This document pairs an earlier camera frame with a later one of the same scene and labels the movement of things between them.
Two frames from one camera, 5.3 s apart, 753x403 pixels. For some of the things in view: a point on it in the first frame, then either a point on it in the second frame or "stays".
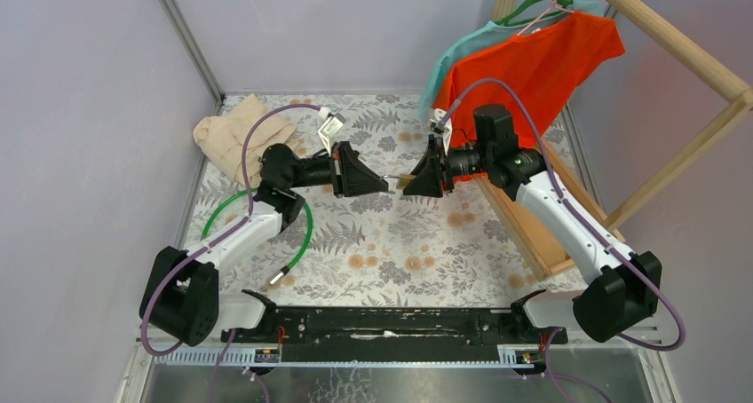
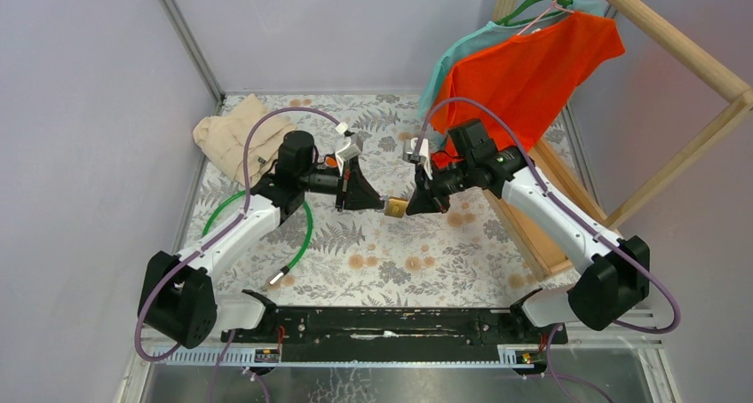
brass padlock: (403, 180) to (396, 207)
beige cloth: (222, 137) stays
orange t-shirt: (545, 67) stays
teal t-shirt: (491, 33) stays
